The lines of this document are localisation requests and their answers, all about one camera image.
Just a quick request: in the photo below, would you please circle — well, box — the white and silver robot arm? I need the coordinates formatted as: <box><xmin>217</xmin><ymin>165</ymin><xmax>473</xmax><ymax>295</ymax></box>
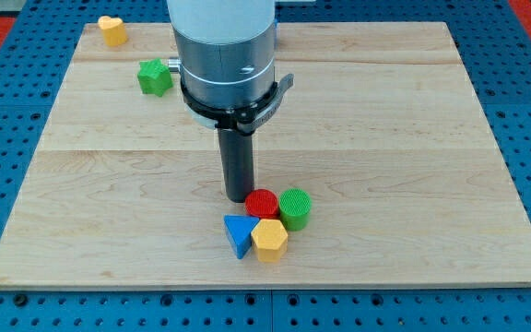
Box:
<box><xmin>167</xmin><ymin>0</ymin><xmax>277</xmax><ymax>129</ymax></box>

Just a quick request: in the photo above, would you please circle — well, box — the green cylinder block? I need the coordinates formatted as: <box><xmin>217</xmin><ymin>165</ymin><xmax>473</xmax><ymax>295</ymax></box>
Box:
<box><xmin>278</xmin><ymin>188</ymin><xmax>312</xmax><ymax>231</ymax></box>

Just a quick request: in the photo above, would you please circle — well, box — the green star block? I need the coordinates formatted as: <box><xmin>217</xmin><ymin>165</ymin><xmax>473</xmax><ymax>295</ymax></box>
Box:
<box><xmin>137</xmin><ymin>58</ymin><xmax>173</xmax><ymax>97</ymax></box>

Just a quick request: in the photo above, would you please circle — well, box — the red cylinder block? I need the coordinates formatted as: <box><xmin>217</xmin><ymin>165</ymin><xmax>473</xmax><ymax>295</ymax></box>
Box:
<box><xmin>244</xmin><ymin>189</ymin><xmax>279</xmax><ymax>219</ymax></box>

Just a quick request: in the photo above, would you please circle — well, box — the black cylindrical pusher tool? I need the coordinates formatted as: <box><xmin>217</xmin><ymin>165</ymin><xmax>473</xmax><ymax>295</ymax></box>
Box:
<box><xmin>218</xmin><ymin>129</ymin><xmax>254</xmax><ymax>203</ymax></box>

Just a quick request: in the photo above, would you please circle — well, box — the light wooden board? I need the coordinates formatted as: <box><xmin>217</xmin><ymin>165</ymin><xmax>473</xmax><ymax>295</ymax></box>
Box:
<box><xmin>0</xmin><ymin>22</ymin><xmax>531</xmax><ymax>291</ymax></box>

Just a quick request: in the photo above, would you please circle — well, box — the yellow heart block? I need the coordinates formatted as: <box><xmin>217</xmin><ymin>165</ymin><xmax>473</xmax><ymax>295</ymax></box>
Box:
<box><xmin>98</xmin><ymin>16</ymin><xmax>128</xmax><ymax>47</ymax></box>

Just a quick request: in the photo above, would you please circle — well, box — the blue triangle block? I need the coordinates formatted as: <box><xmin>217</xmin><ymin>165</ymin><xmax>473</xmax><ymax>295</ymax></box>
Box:
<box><xmin>223</xmin><ymin>215</ymin><xmax>260</xmax><ymax>259</ymax></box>

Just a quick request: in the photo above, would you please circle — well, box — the yellow hexagon block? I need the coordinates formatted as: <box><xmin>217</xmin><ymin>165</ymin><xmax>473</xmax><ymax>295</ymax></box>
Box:
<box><xmin>251</xmin><ymin>219</ymin><xmax>289</xmax><ymax>263</ymax></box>

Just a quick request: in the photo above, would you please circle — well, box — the black clamp ring with lever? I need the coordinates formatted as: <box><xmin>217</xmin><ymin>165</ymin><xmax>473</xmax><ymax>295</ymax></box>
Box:
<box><xmin>180</xmin><ymin>72</ymin><xmax>295</xmax><ymax>136</ymax></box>

